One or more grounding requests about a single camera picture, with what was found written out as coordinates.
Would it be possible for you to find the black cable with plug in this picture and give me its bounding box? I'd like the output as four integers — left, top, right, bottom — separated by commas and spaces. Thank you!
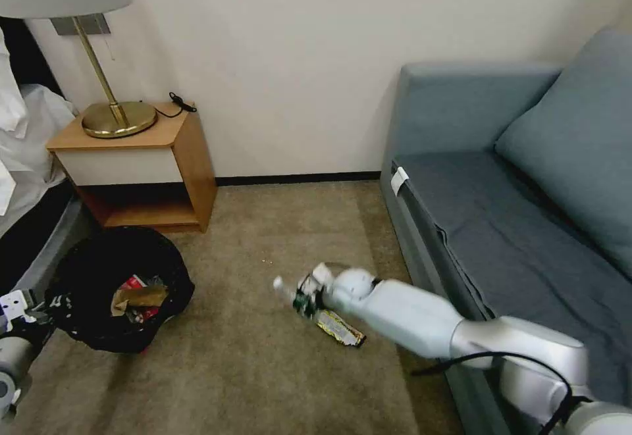
155, 91, 198, 120

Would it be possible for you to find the wooden nightstand white drawer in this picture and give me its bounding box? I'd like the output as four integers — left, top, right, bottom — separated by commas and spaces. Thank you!
45, 101, 219, 234

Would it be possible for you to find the dark grey bed base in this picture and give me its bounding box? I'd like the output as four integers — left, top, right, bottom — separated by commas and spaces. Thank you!
0, 192, 95, 307

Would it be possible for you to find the black baseboard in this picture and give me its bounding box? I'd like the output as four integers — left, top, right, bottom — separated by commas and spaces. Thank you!
215, 171, 382, 188

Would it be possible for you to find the black bagged trash bin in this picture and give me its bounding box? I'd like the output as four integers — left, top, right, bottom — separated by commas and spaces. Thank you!
43, 225, 196, 356

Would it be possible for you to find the blue grey cushion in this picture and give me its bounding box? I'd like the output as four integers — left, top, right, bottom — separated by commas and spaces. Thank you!
493, 63, 632, 282

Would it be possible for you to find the black headboard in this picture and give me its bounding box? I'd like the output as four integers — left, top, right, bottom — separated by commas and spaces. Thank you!
0, 15, 67, 106

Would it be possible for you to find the clear plastic bottle green label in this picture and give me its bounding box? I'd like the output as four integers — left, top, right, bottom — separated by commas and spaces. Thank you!
272, 276, 317, 319

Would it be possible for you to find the dark grey seat cover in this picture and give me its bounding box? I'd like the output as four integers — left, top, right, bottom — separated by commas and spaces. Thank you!
392, 150, 632, 406

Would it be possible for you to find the red crumpled wrapper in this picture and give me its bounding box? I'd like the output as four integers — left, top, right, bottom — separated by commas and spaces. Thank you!
129, 306, 160, 324

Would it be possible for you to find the blue grey sofa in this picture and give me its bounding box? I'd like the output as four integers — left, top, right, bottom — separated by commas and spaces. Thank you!
379, 27, 632, 435

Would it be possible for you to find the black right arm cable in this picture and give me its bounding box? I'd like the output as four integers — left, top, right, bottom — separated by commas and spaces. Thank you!
411, 349, 595, 428

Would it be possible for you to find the white sofa tag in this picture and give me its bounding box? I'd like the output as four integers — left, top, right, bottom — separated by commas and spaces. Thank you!
390, 166, 410, 197

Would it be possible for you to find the brown crumpled paper bag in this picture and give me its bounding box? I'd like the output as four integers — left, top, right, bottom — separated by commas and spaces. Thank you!
110, 284, 170, 319

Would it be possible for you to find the white bed linen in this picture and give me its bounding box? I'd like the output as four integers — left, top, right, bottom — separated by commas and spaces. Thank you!
0, 82, 81, 217

